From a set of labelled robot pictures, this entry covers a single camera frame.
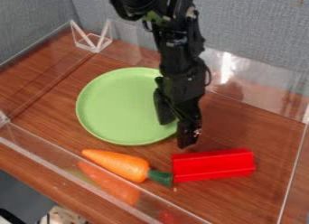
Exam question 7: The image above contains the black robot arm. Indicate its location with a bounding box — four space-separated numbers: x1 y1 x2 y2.
108 0 211 148

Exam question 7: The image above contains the green plastic plate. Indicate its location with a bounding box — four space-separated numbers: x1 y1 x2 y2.
76 67 177 146

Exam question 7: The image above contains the clear acrylic enclosure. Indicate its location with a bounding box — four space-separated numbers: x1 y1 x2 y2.
0 22 309 224

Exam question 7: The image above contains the orange toy carrot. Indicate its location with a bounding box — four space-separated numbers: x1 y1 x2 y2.
82 149 173 186

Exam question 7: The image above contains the red plastic block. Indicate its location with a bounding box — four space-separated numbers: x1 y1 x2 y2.
171 148 256 182

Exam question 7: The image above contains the clear acrylic corner bracket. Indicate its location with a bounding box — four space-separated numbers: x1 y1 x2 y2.
70 20 114 53

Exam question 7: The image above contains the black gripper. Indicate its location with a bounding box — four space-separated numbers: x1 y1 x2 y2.
154 39 211 149

